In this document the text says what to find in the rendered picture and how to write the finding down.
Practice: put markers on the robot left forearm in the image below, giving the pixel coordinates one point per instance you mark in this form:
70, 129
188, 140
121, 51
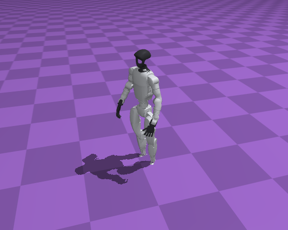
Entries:
156, 111

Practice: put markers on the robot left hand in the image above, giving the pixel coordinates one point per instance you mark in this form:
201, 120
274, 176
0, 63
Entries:
150, 129

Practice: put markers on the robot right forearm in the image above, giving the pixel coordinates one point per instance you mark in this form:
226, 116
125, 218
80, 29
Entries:
124, 95

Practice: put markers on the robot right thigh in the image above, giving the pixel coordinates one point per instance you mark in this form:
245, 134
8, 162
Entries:
136, 123

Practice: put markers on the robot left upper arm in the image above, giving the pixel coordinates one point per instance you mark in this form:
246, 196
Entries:
153, 81

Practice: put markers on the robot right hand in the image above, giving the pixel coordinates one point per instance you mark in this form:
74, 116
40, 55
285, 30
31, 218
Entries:
118, 108

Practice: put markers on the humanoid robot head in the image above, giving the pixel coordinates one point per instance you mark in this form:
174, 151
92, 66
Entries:
142, 55

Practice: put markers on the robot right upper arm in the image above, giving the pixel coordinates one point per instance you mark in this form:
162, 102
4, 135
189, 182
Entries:
129, 84

